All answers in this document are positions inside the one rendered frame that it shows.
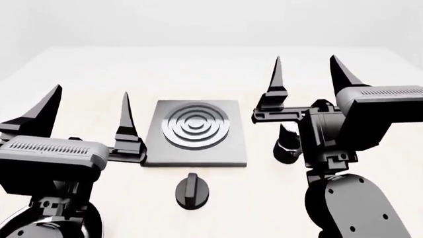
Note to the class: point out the grey gripper camera box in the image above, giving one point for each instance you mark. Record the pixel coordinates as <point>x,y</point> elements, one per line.
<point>53,161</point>
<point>380,114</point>

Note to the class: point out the black stove knob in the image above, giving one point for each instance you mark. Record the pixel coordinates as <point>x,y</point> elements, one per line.
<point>192,192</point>

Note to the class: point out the grey right gripper camera box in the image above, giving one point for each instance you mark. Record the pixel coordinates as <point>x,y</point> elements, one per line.
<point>380,114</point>

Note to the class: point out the grey square stove plate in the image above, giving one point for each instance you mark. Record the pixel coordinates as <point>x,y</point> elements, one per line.
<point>198,134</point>

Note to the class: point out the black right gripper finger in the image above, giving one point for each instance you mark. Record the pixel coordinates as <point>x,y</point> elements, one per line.
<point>277,81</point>
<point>343,77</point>

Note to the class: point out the grey left gripper camera box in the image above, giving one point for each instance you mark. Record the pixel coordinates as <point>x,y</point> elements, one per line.
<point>53,161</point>

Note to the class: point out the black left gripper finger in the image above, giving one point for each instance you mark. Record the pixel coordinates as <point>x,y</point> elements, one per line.
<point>43,114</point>
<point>127,129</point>

